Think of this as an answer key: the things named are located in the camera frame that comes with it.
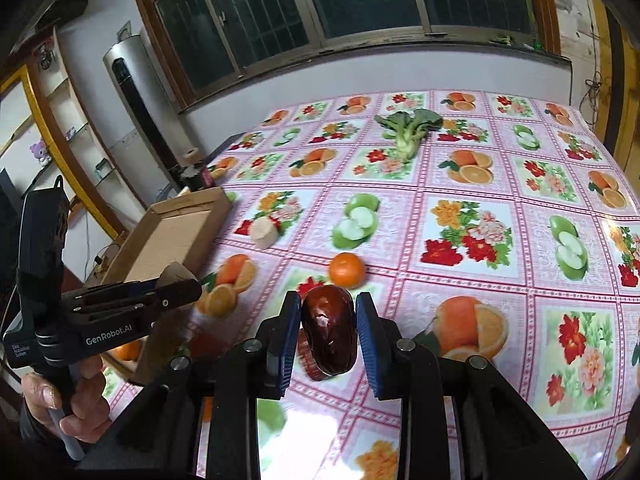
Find silver tower air conditioner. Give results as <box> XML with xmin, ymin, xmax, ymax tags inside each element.
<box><xmin>102</xmin><ymin>34</ymin><xmax>188</xmax><ymax>188</ymax></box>

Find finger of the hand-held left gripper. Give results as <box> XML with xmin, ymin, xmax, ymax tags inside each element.
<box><xmin>62</xmin><ymin>281</ymin><xmax>162</xmax><ymax>307</ymax></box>
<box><xmin>70</xmin><ymin>279</ymin><xmax>204</xmax><ymax>329</ymax></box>

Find dark jar with tape roll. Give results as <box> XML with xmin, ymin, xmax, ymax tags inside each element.
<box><xmin>177</xmin><ymin>160</ymin><xmax>213</xmax><ymax>191</ymax></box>

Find small orange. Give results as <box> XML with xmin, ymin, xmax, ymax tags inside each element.
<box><xmin>328</xmin><ymin>252</ymin><xmax>366</xmax><ymax>290</ymax></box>

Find hanging wall cables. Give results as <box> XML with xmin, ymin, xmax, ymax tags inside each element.
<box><xmin>582</xmin><ymin>15</ymin><xmax>608</xmax><ymax>126</ymax></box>

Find wooden framed window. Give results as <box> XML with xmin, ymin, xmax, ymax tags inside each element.
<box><xmin>129</xmin><ymin>0</ymin><xmax>563</xmax><ymax>111</ymax></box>

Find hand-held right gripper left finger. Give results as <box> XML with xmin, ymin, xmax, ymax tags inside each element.
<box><xmin>80</xmin><ymin>290</ymin><xmax>303</xmax><ymax>480</ymax></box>

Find yellow framed wall shelf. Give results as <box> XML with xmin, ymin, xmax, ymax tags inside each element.
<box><xmin>0</xmin><ymin>30</ymin><xmax>151</xmax><ymax>241</ymax></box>

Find green broccoli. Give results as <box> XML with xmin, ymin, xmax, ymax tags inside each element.
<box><xmin>374</xmin><ymin>108</ymin><xmax>444</xmax><ymax>162</ymax></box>

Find brown cardboard box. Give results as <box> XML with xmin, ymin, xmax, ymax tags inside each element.
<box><xmin>85</xmin><ymin>186</ymin><xmax>236</xmax><ymax>386</ymax></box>

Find fruit printed tablecloth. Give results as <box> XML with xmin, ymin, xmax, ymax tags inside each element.
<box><xmin>107</xmin><ymin>89</ymin><xmax>640</xmax><ymax>480</ymax></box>

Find person's left hand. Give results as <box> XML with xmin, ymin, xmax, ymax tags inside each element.
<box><xmin>21</xmin><ymin>356</ymin><xmax>113</xmax><ymax>444</ymax></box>

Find white yam piece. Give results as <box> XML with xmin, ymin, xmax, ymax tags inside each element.
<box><xmin>249</xmin><ymin>217</ymin><xmax>279</xmax><ymax>249</ymax></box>

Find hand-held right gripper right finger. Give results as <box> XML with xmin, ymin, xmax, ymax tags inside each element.
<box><xmin>356</xmin><ymin>291</ymin><xmax>587</xmax><ymax>480</ymax></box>

